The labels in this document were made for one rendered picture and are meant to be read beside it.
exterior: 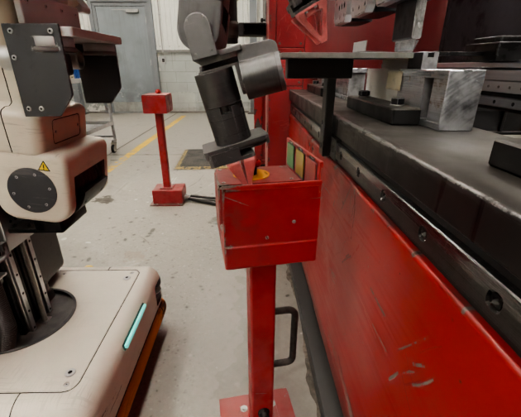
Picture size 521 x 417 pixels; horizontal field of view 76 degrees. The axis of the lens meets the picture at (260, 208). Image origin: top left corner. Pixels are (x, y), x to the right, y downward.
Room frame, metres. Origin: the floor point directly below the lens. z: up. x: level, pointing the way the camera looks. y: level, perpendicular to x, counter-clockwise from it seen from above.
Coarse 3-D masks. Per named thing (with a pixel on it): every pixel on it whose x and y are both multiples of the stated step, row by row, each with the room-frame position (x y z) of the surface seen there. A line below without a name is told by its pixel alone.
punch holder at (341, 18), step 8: (336, 0) 1.30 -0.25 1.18; (344, 0) 1.19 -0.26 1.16; (336, 8) 1.29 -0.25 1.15; (344, 8) 1.19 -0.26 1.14; (336, 16) 1.29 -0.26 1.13; (344, 16) 1.18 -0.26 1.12; (336, 24) 1.28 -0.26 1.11; (344, 24) 1.25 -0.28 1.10; (352, 24) 1.25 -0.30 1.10; (360, 24) 1.25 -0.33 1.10
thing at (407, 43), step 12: (408, 0) 0.81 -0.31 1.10; (420, 0) 0.77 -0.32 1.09; (396, 12) 0.86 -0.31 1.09; (408, 12) 0.80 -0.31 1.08; (420, 12) 0.77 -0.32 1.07; (396, 24) 0.85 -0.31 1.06; (408, 24) 0.79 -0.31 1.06; (420, 24) 0.77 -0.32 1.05; (396, 36) 0.84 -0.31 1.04; (408, 36) 0.78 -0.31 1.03; (420, 36) 0.77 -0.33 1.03; (396, 48) 0.85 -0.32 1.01; (408, 48) 0.79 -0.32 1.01
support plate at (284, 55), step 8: (280, 56) 0.73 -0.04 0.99; (288, 56) 0.72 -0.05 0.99; (296, 56) 0.72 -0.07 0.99; (304, 56) 0.72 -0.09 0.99; (312, 56) 0.72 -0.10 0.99; (320, 56) 0.72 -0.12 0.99; (328, 56) 0.72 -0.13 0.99; (336, 56) 0.72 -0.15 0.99; (344, 56) 0.72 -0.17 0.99; (352, 56) 0.72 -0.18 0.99; (360, 56) 0.72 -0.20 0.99; (368, 56) 0.72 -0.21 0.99; (376, 56) 0.72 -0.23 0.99; (384, 56) 0.72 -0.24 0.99; (392, 56) 0.72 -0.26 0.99; (400, 56) 0.72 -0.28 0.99; (408, 56) 0.72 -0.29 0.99
